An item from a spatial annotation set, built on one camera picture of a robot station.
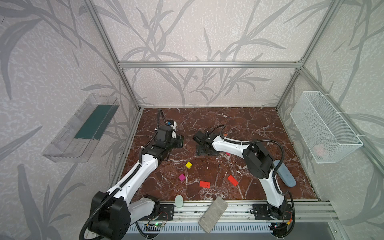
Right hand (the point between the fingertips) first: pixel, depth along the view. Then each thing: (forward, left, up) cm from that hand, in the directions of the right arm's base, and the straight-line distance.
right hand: (204, 147), depth 97 cm
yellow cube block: (-12, +10, +1) cm, 15 cm away
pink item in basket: (-13, -57, +20) cm, 62 cm away
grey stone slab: (-39, -2, +3) cm, 40 cm away
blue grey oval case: (-18, -46, +1) cm, 49 cm away
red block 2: (-21, -16, 0) cm, 26 cm away
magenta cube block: (-19, +13, 0) cm, 23 cm away
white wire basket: (-13, -52, +33) cm, 63 cm away
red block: (-23, -1, 0) cm, 23 cm away
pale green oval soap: (-32, +13, +2) cm, 34 cm away
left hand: (0, +12, +18) cm, 22 cm away
